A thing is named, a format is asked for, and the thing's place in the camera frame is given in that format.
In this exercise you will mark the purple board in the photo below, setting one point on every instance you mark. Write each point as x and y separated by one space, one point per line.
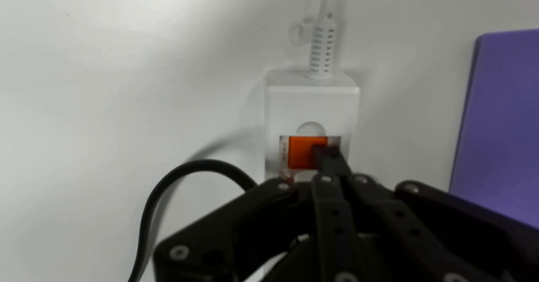
501 122

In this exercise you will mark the white power strip orange switch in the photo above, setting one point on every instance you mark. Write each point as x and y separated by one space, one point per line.
311 105

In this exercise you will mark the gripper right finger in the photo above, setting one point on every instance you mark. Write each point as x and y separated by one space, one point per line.
446 219

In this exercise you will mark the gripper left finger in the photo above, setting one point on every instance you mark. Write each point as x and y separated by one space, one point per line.
236 219

